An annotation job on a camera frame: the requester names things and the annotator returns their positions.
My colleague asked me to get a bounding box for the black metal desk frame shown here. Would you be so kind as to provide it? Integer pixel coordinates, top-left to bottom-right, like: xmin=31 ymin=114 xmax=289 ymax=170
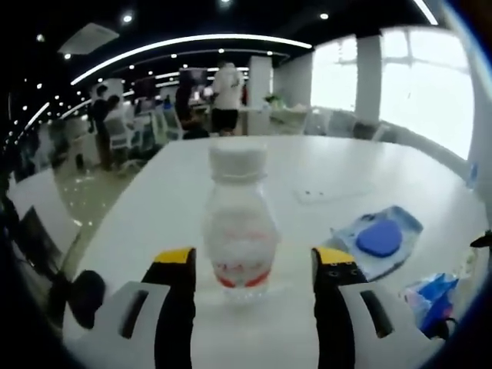
xmin=14 ymin=206 xmax=78 ymax=278

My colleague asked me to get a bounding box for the blue mouse blister package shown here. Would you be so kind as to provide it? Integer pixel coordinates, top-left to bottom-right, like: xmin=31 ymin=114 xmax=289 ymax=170
xmin=331 ymin=205 xmax=424 ymax=281

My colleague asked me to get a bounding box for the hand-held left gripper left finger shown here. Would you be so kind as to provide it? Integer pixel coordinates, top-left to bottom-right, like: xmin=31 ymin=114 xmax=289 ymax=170
xmin=64 ymin=247 xmax=198 ymax=369

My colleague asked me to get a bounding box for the blue plastic wipes packet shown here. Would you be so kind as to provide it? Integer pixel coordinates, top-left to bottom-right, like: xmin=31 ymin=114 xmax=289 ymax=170
xmin=402 ymin=271 xmax=461 ymax=336

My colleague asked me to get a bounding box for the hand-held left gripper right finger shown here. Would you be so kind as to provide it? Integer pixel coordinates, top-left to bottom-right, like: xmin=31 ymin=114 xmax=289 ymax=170
xmin=311 ymin=248 xmax=432 ymax=369

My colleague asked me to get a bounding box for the white table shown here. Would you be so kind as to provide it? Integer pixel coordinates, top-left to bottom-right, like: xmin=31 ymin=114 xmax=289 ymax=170
xmin=63 ymin=136 xmax=489 ymax=369

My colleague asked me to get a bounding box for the small clear bottle blue label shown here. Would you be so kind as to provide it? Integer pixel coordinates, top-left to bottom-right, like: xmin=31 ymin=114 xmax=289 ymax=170
xmin=466 ymin=162 xmax=480 ymax=190

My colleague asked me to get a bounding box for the black cable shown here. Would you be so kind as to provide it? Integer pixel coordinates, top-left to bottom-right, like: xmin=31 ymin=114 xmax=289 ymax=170
xmin=432 ymin=317 xmax=459 ymax=341

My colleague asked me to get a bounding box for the black computer mouse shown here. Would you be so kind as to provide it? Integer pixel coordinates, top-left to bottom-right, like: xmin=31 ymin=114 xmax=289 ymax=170
xmin=68 ymin=270 xmax=108 ymax=331

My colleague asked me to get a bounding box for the clear plastic bottle red label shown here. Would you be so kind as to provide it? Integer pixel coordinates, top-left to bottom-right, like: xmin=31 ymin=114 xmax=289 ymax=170
xmin=203 ymin=140 xmax=278 ymax=304

